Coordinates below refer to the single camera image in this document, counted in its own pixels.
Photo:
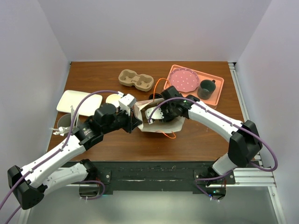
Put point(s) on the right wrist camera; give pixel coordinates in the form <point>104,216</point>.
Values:
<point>154,113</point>

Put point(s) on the aluminium frame rails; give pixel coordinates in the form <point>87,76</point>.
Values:
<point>31,183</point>

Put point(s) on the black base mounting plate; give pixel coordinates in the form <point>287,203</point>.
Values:
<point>155,176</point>

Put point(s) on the dark green mug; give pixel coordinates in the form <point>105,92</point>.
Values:
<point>206,89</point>

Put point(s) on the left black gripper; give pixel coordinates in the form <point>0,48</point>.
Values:
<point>132,121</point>

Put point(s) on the pink plastic tray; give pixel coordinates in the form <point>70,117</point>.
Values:
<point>215,97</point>

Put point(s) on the stack of paper cups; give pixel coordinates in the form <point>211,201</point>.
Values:
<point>113,98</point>

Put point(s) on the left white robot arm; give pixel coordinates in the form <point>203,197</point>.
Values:
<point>31,183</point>

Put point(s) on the pink dotted plate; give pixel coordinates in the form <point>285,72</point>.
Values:
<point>184,80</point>

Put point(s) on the cardboard cup carrier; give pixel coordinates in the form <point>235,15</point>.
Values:
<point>141,82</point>

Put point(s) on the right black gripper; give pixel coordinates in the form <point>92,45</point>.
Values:
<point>165,116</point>

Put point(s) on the paper bag orange handles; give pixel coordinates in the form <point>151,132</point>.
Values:
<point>168,128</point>

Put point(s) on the white rectangular plate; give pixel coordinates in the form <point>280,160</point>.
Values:
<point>73,98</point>

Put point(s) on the grey holder cup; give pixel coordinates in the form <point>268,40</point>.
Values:
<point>64,121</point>

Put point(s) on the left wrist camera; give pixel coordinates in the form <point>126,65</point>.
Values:
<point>126,103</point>

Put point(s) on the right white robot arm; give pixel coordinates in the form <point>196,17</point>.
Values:
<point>242,146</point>

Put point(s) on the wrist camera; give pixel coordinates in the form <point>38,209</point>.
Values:
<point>154,113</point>
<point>126,103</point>

